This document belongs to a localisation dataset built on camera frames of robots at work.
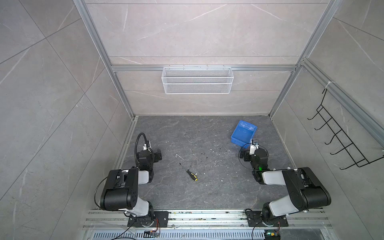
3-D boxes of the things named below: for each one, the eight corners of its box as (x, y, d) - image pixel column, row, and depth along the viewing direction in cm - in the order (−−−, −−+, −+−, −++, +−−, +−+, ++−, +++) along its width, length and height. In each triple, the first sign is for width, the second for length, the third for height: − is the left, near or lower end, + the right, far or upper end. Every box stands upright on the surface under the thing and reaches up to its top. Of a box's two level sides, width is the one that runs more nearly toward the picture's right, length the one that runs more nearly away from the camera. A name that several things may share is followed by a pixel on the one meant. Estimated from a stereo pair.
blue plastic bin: (228, 141, 106) (229, 137, 102) (239, 122, 118) (241, 117, 114) (246, 150, 102) (249, 146, 97) (256, 129, 114) (258, 124, 109)
